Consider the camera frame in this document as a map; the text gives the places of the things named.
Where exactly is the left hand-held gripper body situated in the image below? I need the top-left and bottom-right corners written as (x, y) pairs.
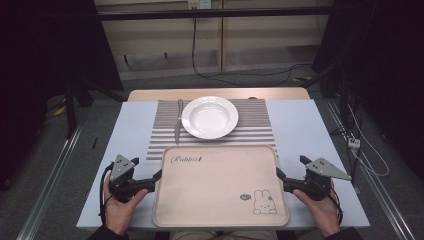
top-left (108, 154), bottom-right (157, 204)

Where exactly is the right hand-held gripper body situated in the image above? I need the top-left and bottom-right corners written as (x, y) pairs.
top-left (283, 154), bottom-right (353, 202)

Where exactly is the beige tray with rabbit print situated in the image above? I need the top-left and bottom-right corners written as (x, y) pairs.
top-left (152, 144), bottom-right (290, 229)

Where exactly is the person's right hand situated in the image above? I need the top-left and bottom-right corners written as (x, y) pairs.
top-left (293, 179), bottom-right (341, 238)

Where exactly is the person's left hand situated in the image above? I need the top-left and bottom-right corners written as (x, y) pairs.
top-left (103, 176), bottom-right (149, 236)

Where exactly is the silver table knife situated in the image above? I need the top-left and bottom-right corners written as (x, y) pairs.
top-left (174, 98), bottom-right (185, 145)

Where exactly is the striped placemat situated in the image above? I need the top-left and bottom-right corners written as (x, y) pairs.
top-left (145, 98), bottom-right (279, 165)

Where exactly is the black metal stand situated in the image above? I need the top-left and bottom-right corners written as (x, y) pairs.
top-left (308, 58), bottom-right (355, 136)
top-left (63, 74), bottom-right (128, 140)

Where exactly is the white deep plate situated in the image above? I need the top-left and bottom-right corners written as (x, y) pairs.
top-left (181, 95), bottom-right (240, 140)

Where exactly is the black curtain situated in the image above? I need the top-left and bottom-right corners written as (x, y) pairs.
top-left (311, 0), bottom-right (424, 181)
top-left (0, 0), bottom-right (124, 191)

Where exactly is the black horizontal bar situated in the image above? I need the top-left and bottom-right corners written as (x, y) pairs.
top-left (97, 5), bottom-right (335, 22)

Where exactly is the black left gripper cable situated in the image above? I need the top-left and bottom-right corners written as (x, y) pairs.
top-left (98, 162), bottom-right (115, 225)

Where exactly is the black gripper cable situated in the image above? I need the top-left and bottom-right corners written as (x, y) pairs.
top-left (328, 186), bottom-right (344, 226)
top-left (98, 162), bottom-right (115, 225)

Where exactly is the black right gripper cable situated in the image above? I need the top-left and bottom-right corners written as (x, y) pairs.
top-left (328, 186), bottom-right (344, 226)

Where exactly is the white cable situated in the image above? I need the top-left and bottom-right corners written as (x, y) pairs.
top-left (346, 103), bottom-right (391, 178)

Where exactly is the metal floor rail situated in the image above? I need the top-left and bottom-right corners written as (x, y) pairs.
top-left (15, 122), bottom-right (85, 240)
top-left (324, 99), bottom-right (417, 240)

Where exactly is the black floor cable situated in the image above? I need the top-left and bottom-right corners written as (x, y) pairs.
top-left (191, 16), bottom-right (313, 88)

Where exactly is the white wall outlet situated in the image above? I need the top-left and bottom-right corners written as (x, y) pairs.
top-left (187, 0), bottom-right (212, 10)

